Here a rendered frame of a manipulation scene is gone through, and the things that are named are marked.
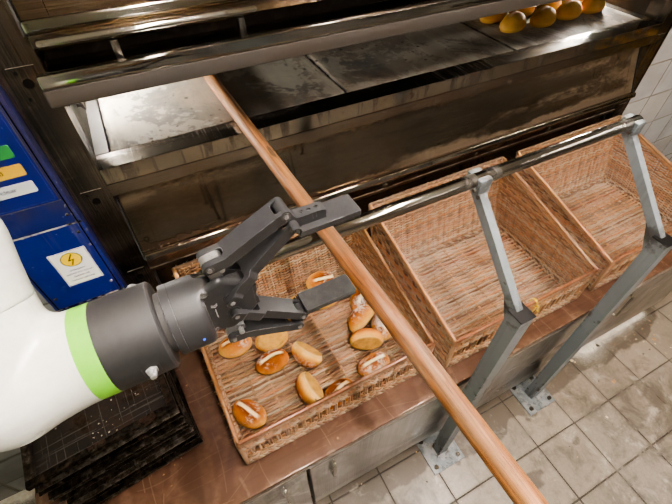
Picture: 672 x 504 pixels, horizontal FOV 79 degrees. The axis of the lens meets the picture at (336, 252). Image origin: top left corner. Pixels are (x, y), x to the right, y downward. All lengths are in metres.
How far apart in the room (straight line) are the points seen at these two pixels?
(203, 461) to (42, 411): 0.79
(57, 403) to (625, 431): 1.98
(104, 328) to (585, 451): 1.83
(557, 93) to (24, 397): 1.60
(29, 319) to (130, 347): 0.08
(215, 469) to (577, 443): 1.39
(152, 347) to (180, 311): 0.04
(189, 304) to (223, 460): 0.81
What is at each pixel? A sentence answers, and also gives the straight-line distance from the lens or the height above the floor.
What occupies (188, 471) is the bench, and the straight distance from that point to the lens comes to 1.20.
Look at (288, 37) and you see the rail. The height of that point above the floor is 1.42.
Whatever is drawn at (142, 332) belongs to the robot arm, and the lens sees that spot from 0.41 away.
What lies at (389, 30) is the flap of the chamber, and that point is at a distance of 0.87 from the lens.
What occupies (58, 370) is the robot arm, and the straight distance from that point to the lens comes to 0.42.
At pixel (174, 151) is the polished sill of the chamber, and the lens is 0.98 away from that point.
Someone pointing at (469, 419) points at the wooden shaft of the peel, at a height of 1.20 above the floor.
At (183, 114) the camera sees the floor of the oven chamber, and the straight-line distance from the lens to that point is 1.10.
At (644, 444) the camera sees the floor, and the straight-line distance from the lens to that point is 2.14.
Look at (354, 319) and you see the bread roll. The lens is 1.24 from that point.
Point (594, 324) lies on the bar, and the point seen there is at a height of 0.58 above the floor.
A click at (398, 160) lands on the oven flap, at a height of 0.97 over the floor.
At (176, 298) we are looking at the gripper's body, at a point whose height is 1.37.
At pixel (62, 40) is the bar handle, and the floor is 1.46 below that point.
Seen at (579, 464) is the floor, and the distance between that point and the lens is 1.98.
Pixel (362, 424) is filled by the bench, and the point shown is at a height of 0.58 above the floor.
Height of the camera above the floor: 1.69
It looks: 48 degrees down
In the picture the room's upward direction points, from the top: straight up
